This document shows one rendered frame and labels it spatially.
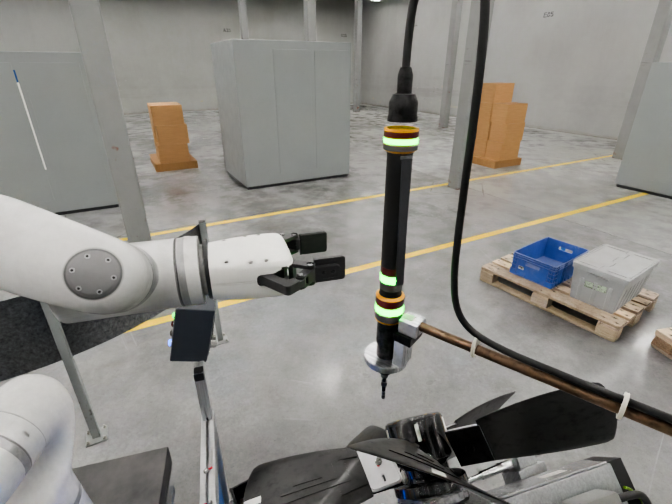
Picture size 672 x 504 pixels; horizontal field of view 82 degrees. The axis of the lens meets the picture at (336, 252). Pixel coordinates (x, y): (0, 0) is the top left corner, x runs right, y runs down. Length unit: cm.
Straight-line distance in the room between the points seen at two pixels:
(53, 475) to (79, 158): 576
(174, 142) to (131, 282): 819
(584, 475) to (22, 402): 104
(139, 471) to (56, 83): 564
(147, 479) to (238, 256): 79
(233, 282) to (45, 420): 47
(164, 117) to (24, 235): 809
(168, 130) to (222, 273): 810
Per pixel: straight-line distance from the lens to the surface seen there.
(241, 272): 46
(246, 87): 659
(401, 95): 50
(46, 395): 85
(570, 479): 101
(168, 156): 862
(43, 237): 43
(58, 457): 91
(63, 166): 651
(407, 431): 83
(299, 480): 85
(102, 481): 122
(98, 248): 42
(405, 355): 63
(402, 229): 52
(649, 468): 282
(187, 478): 240
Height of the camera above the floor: 188
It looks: 25 degrees down
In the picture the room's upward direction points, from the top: straight up
